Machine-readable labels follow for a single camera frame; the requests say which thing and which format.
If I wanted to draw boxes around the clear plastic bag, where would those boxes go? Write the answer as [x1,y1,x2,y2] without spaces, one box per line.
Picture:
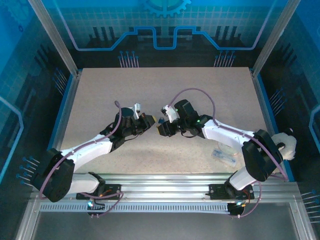
[211,142,238,168]

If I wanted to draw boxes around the black controller board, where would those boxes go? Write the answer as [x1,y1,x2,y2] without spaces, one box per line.
[86,199,106,219]
[228,201,248,219]

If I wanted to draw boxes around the white black plush toy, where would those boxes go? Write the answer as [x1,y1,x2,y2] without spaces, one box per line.
[271,127,298,176]

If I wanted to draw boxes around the right arm white wrist camera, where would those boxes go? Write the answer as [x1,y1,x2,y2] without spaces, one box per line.
[161,104,179,124]

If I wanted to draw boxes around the arm white wrist camera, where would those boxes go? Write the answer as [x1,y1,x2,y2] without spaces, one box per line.
[161,104,179,124]
[133,102,145,120]

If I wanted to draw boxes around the left arm white wrist camera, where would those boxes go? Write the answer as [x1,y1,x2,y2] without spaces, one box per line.
[133,102,145,120]

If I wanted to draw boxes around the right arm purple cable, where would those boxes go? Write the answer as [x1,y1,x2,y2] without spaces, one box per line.
[169,87,289,219]

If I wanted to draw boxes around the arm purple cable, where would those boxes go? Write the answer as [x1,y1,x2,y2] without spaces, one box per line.
[38,100,125,218]
[169,87,289,219]

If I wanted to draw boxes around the aluminium mounting rail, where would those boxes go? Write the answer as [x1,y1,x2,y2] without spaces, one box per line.
[29,173,301,201]

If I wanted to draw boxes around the aluminium table side rail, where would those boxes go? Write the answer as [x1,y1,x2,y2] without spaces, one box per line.
[249,68,291,182]
[37,72,82,182]

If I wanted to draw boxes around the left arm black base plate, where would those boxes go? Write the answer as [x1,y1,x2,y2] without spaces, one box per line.
[74,183,123,201]

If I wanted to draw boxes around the slotted grey cable duct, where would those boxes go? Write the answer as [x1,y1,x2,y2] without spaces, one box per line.
[39,202,231,214]

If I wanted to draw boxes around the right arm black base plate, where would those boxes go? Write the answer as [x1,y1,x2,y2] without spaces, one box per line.
[209,183,255,201]

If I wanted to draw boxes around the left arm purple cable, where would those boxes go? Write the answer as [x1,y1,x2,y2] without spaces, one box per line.
[38,100,125,218]

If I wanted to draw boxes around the aluminium frame post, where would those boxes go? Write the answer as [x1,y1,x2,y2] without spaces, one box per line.
[250,0,301,77]
[27,0,83,77]

